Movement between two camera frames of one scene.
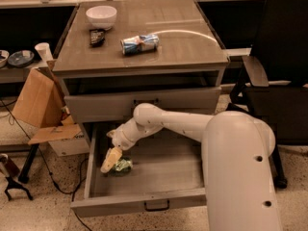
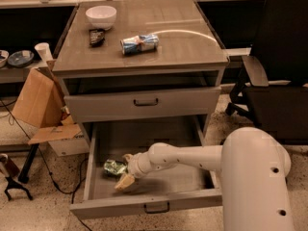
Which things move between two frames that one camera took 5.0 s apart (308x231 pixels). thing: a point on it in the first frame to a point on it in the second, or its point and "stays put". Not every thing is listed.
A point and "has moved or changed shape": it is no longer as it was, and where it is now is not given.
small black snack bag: [96, 38] stays put
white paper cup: [43, 48] stays put
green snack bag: [121, 167] has moved or changed shape
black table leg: [24, 174] stays put
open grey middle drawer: [167, 171] stays put
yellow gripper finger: [113, 156] to [124, 181]
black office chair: [274, 81] stays put
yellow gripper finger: [111, 133] to [128, 157]
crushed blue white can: [140, 43] stays put
